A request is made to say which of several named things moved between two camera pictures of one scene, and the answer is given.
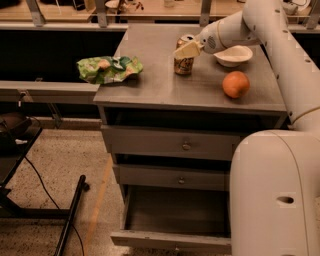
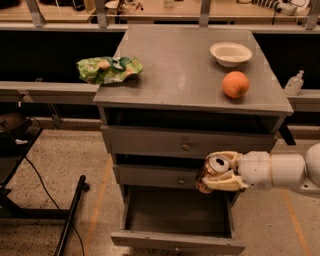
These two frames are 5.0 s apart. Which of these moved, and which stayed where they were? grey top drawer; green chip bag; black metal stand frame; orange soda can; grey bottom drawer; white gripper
Moved: white gripper; orange soda can
Stayed: black metal stand frame; grey top drawer; grey bottom drawer; green chip bag
